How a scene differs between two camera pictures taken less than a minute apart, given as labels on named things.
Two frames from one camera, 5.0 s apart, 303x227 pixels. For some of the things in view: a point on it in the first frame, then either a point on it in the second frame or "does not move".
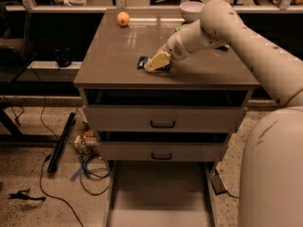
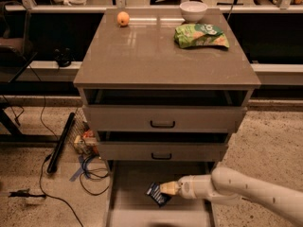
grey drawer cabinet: [159, 130] does not move
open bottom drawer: [160, 193] does not move
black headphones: [63, 57] does not move
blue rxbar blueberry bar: [142, 61] to [154, 193]
